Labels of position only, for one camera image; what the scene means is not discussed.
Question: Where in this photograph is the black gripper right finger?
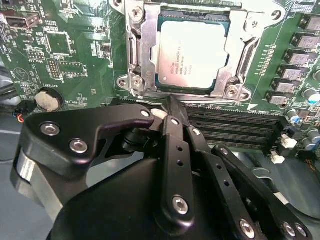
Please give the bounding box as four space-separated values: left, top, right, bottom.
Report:
179 105 314 240

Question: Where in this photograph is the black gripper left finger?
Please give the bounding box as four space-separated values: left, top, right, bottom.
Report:
9 96 198 225

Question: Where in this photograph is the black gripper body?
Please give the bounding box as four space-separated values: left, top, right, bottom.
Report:
49 157 276 240

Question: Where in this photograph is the silver CPU green substrate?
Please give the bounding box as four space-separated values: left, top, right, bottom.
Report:
154 19 232 90

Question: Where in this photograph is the thin wire locking lever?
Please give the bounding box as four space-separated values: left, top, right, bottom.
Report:
127 31 142 98
238 36 261 85

